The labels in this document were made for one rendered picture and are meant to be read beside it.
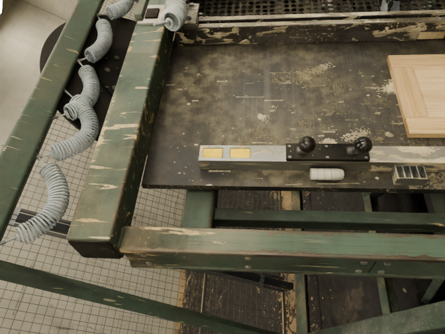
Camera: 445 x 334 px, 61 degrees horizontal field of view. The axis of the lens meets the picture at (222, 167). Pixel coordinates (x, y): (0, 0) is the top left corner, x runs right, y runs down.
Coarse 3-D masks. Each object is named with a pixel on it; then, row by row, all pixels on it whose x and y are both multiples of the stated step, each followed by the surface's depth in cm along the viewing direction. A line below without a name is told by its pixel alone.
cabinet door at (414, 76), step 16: (400, 64) 113; (416, 64) 113; (432, 64) 112; (400, 80) 110; (416, 80) 109; (432, 80) 109; (400, 96) 106; (416, 96) 106; (432, 96) 106; (416, 112) 102; (432, 112) 102; (416, 128) 99; (432, 128) 99
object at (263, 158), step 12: (228, 156) 96; (252, 156) 96; (264, 156) 95; (276, 156) 95; (372, 156) 93; (384, 156) 92; (396, 156) 92; (408, 156) 92; (420, 156) 92; (432, 156) 91; (444, 156) 91; (204, 168) 99; (216, 168) 99; (228, 168) 98; (240, 168) 98; (252, 168) 97; (264, 168) 97; (276, 168) 97; (288, 168) 96; (300, 168) 96; (348, 168) 95; (360, 168) 94; (372, 168) 94; (384, 168) 94; (432, 168) 92; (444, 168) 92
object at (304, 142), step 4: (300, 140) 83; (304, 140) 82; (308, 140) 82; (312, 140) 82; (300, 144) 83; (304, 144) 82; (308, 144) 82; (312, 144) 82; (300, 148) 83; (304, 148) 82; (308, 148) 82; (312, 148) 82; (300, 152) 93; (304, 152) 84; (308, 152) 83
